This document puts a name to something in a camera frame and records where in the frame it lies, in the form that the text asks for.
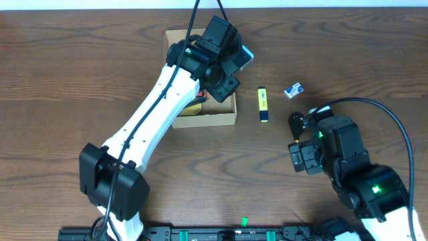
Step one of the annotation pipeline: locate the red black stapler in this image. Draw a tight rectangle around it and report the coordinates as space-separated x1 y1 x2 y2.
194 90 208 104

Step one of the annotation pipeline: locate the black correction tape dispenser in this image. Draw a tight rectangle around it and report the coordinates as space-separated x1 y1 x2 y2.
288 112 306 143

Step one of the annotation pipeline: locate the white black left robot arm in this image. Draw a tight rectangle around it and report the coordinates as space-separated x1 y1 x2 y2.
79 16 246 240

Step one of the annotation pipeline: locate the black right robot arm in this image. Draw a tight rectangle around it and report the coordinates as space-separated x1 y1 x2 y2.
288 106 425 240

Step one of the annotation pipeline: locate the open cardboard box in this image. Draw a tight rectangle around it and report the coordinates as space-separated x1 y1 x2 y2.
164 29 237 129

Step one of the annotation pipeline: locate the yellow sticky note pad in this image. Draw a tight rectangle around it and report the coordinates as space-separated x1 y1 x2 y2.
179 103 202 116

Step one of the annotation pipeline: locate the yellow blue highlighter pen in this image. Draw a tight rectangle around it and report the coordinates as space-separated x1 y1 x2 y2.
257 86 269 123

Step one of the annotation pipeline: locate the white blue staples box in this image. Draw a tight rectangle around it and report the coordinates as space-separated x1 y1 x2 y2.
284 82 304 99

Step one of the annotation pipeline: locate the small green clip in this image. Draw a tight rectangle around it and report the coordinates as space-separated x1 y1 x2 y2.
241 216 248 227

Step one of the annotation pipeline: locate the black mounting rail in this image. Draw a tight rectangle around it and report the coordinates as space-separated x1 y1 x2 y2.
57 226 335 241

